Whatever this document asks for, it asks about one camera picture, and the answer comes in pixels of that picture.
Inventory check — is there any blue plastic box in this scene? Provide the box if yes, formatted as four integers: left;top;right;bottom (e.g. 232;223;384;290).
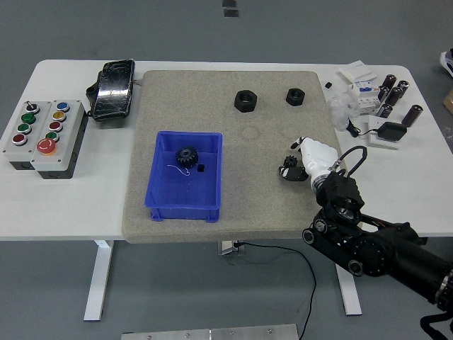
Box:
144;130;224;224

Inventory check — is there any black power cable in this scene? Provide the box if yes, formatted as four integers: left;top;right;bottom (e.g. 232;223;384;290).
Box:
235;242;318;340

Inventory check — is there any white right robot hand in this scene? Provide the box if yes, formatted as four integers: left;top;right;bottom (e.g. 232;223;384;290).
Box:
278;136;340;183

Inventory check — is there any white table leg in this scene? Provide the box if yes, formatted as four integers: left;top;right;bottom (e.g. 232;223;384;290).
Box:
83;239;115;322
334;265;362;316

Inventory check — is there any black wrapped device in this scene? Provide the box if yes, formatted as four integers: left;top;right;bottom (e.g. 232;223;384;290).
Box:
84;59;137;123

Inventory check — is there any grey four-button control box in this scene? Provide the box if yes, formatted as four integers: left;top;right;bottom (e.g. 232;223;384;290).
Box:
2;101;54;171

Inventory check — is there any white circuit breaker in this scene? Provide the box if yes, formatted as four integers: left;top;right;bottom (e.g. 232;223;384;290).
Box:
349;77;382;116

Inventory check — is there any large black hex nut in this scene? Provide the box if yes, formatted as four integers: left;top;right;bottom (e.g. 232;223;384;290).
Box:
233;89;258;113

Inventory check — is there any black power adapter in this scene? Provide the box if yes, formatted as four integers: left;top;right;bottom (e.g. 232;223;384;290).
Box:
377;121;408;142

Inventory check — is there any silver under-table power unit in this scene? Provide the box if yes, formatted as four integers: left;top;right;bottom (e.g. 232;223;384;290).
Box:
217;240;245;256

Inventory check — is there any crumpled clear plastic bag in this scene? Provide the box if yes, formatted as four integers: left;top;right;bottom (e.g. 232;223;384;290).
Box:
326;88;361;132

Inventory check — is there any white switch plate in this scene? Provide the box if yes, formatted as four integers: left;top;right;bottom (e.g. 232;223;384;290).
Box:
338;59;378;83

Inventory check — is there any black adapter cord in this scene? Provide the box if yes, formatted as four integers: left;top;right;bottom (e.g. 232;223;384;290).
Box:
345;118;382;138

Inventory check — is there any grey-brown mat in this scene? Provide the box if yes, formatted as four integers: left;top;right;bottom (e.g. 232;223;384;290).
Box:
121;69;350;244

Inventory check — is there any large black gear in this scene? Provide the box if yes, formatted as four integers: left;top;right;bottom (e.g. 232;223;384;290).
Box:
175;147;200;170

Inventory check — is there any grey emergency-stop control box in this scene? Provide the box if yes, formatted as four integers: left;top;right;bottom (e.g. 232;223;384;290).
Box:
30;98;89;181

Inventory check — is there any small black hex nut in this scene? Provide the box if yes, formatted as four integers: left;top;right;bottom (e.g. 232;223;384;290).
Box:
285;88;307;106

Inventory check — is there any grey metal plate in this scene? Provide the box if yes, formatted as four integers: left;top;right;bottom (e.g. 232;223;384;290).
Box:
120;324;300;340

